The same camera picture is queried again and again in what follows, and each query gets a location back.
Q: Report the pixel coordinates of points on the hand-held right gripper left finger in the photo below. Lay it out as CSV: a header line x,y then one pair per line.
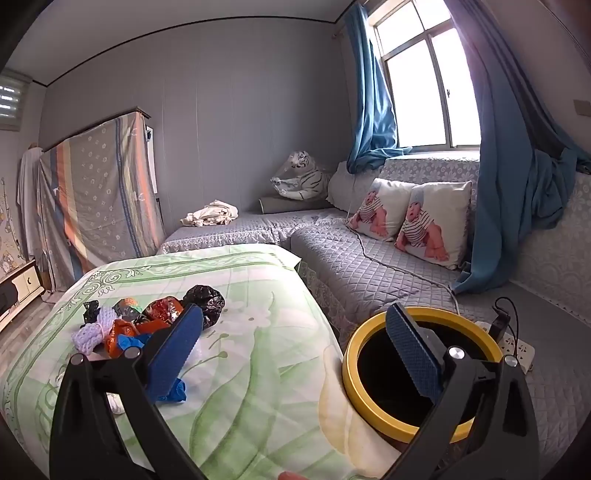
x,y
178,350

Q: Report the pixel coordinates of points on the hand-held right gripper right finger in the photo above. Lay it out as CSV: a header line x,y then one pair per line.
x,y
413,355

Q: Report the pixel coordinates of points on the yellow rimmed black trash bin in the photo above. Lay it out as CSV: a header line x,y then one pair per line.
x,y
369,406

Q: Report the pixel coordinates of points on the white foam net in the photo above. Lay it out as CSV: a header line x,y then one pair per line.
x,y
109,314

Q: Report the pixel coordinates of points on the purple foam net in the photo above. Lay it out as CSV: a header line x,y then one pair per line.
x,y
90,337

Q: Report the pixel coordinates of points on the blue plastic glove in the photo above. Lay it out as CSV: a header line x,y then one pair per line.
x,y
173,392
131,341

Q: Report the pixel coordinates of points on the red snack wrapper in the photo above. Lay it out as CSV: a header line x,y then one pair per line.
x,y
164,310

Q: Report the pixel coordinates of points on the large black plastic bag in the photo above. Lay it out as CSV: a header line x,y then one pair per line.
x,y
205,302

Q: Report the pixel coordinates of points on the green floral blanket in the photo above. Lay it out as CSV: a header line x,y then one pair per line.
x,y
258,369

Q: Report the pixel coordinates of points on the black charger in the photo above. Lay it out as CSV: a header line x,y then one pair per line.
x,y
501,325

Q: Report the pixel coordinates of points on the grey quilted sofa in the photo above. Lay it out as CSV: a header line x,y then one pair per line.
x,y
369,272

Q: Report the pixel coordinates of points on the small black plastic bag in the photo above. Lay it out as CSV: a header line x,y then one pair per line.
x,y
92,311

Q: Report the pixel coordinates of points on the white power strip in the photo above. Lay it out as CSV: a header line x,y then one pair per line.
x,y
519,348

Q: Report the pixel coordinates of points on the baby print pillow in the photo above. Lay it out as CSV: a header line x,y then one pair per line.
x,y
374,210
429,226

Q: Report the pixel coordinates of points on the cream crumpled cloth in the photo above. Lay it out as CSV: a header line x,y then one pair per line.
x,y
210,214

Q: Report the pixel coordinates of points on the white tv cabinet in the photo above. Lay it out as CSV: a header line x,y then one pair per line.
x,y
21,290

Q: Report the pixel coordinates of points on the grey bolster cushion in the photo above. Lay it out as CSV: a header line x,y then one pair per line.
x,y
277,205

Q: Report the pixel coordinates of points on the grey quilted pillow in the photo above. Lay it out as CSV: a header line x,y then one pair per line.
x,y
346,189

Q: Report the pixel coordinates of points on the long blue curtain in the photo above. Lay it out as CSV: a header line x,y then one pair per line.
x,y
512,175

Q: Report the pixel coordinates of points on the white tiger plush toy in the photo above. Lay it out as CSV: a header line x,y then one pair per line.
x,y
302,177

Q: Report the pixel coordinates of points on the white hanging garment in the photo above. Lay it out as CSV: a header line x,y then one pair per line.
x,y
28,198

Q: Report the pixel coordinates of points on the short blue curtain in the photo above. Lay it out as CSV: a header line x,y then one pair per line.
x,y
371,106

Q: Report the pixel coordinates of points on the large window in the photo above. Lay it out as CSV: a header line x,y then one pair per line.
x,y
415,87

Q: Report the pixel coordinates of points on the small window with blinds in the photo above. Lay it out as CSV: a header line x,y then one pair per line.
x,y
10,101

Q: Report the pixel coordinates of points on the cartoon wall poster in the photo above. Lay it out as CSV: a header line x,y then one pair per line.
x,y
7,230

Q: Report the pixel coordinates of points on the wall switch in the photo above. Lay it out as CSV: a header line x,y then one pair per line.
x,y
582,107

